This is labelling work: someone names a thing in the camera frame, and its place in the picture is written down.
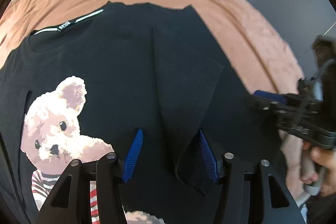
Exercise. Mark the black bear print t-shirt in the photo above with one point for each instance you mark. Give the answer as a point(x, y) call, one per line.
point(81, 89)

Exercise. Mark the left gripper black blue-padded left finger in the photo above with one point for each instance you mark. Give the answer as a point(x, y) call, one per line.
point(69, 200)

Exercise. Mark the person's right hand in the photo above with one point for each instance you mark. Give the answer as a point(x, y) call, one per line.
point(292, 147)

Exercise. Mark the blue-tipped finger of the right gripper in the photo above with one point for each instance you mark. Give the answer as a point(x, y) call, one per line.
point(271, 96)

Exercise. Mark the orange-brown bed blanket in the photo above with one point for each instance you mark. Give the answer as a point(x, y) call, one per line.
point(261, 58)

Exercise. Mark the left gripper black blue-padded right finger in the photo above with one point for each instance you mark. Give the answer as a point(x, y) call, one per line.
point(251, 193)

